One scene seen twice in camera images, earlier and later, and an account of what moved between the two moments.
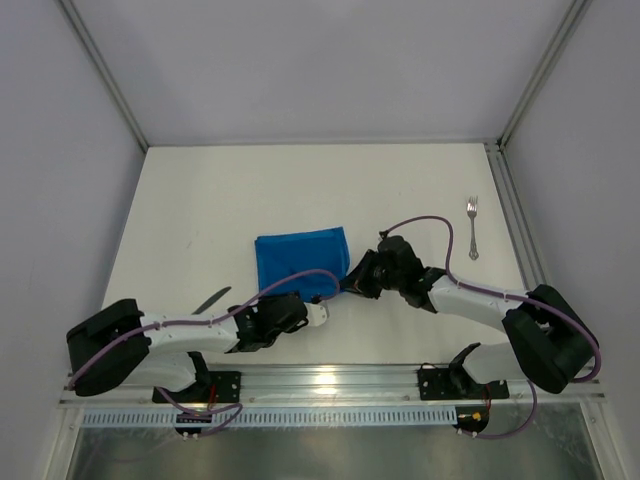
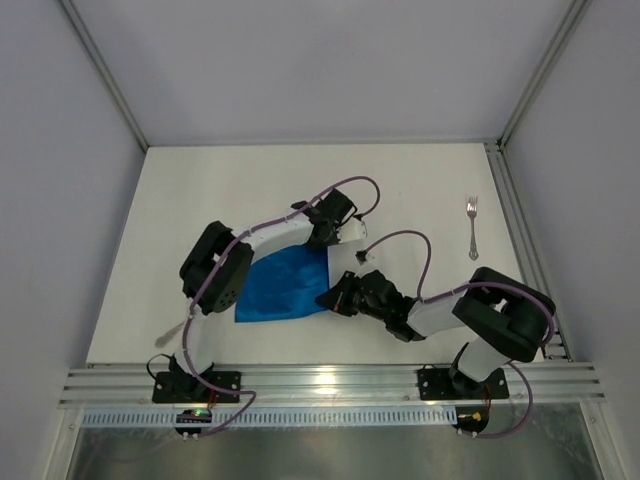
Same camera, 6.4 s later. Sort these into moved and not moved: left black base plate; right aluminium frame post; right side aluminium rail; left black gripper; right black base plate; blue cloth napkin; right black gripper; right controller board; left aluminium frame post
Moved: left black gripper; right black gripper; blue cloth napkin
Not moved: left aluminium frame post; right black base plate; left black base plate; right side aluminium rail; right controller board; right aluminium frame post
